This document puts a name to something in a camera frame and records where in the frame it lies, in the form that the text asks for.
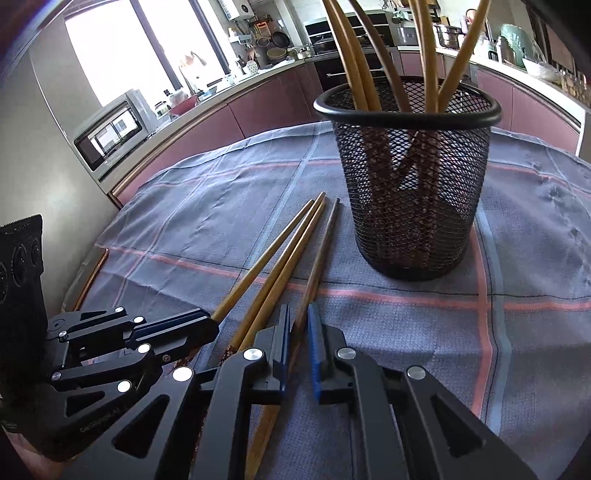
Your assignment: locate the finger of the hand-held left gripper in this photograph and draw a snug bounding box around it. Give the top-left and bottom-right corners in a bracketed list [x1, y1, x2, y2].
[48, 331, 218, 393]
[48, 307, 220, 344]

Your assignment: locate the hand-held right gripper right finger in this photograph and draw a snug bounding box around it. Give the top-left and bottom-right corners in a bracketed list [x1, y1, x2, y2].
[307, 302, 539, 480]

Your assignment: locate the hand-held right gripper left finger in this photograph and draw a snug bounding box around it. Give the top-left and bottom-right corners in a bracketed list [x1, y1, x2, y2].
[60, 304, 296, 480]

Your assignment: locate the wooden chopstick red patterned end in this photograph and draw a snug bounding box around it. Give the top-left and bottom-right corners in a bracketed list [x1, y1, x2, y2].
[224, 198, 329, 365]
[168, 191, 326, 372]
[244, 198, 341, 480]

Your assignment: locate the black mesh cup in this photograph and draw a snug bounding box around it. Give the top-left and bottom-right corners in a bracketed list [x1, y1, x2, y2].
[313, 76, 502, 281]

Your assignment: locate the bunch of wooden chopsticks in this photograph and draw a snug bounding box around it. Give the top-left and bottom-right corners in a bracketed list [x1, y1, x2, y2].
[321, 0, 491, 259]

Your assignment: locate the blue checked tablecloth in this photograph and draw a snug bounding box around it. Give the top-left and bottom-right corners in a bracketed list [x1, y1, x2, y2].
[60, 117, 591, 480]

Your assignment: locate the white microwave oven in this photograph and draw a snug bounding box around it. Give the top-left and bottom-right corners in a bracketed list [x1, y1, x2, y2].
[74, 89, 158, 178]

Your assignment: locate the pink cabinet run with sink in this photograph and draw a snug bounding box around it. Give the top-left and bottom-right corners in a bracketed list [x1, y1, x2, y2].
[106, 58, 324, 210]

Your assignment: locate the steel kitchen faucet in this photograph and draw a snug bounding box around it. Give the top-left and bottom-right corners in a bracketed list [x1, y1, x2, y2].
[180, 52, 208, 93]

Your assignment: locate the kitchen window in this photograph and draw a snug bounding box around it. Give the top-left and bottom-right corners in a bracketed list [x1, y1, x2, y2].
[65, 0, 227, 109]

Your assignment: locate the white water heater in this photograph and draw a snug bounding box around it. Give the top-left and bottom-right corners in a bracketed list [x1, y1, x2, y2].
[217, 0, 254, 21]

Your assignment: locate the black integrated stove oven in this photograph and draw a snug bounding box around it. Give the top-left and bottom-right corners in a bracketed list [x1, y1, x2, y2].
[305, 9, 402, 93]

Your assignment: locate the pink cabinet peninsula white top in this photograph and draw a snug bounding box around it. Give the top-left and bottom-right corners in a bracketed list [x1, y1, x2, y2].
[397, 46, 583, 155]

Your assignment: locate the white bowl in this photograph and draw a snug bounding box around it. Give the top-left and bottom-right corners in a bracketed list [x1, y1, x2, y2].
[524, 58, 561, 83]

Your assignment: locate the glass jar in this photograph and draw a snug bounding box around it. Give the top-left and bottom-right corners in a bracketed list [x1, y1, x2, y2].
[561, 69, 589, 100]

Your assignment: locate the green kitchen appliance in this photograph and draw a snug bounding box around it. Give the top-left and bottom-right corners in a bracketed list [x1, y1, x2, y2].
[501, 23, 539, 70]

